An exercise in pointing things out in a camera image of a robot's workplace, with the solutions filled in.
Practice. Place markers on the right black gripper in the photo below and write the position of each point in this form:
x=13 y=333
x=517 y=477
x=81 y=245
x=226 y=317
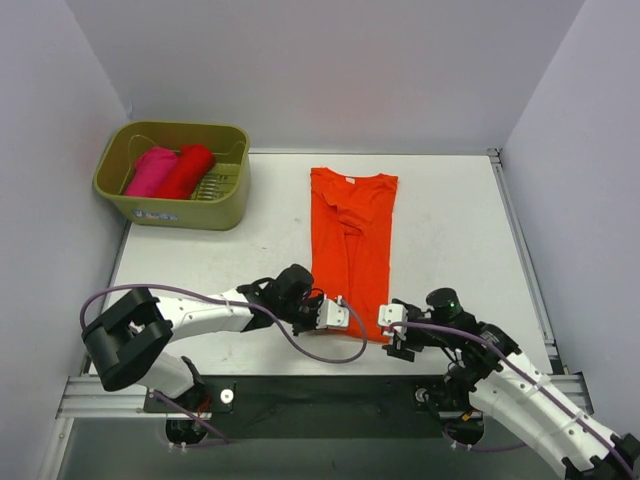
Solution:
x=401 y=341

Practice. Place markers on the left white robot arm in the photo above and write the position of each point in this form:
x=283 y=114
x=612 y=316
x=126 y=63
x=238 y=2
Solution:
x=127 y=342

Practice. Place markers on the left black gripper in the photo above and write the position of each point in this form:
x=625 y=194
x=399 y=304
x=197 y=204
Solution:
x=310 y=314

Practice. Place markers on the orange t shirt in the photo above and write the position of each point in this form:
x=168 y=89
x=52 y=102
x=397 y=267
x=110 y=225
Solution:
x=351 y=236

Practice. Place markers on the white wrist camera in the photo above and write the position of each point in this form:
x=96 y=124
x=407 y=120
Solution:
x=332 y=314
x=391 y=319

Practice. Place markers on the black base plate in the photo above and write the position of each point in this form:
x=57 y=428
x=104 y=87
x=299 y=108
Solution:
x=327 y=407

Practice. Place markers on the rolled pink t shirt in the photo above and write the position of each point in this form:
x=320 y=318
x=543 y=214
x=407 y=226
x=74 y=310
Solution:
x=151 y=169

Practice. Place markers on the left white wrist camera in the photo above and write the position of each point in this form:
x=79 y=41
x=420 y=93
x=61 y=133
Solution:
x=332 y=314

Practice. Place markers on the aluminium front rail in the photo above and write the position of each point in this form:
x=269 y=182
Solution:
x=84 y=397

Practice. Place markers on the olive green plastic basket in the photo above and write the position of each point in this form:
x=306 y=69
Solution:
x=219 y=200

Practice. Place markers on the rolled red t shirt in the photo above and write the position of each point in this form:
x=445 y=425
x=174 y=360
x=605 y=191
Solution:
x=194 y=162

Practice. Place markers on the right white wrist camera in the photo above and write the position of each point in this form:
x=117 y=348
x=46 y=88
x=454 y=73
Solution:
x=391 y=319

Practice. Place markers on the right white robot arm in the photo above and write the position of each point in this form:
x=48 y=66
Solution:
x=495 y=377

